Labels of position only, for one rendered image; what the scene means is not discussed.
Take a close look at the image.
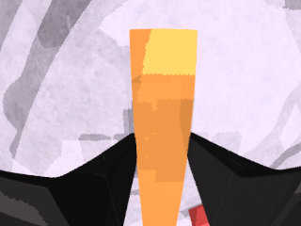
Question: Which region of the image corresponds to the orange bar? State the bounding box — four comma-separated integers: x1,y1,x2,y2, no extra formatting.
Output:
129,29,198,226

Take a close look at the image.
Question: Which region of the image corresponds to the small red block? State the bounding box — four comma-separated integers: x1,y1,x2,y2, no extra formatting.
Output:
188,204,210,226

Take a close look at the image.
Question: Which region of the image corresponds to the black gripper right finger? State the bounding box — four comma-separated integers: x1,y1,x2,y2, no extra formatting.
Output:
187,132,301,226

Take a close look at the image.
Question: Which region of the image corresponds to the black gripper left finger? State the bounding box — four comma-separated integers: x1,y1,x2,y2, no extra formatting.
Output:
0,133,138,226

